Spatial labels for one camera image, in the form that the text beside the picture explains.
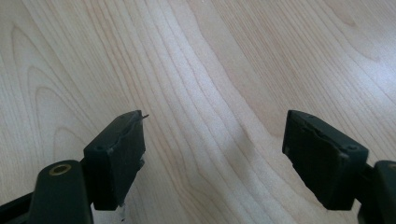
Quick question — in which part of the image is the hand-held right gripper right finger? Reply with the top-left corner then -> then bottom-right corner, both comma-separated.
281,109 -> 396,224

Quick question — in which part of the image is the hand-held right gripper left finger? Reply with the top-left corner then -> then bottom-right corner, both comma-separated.
28,109 -> 149,224

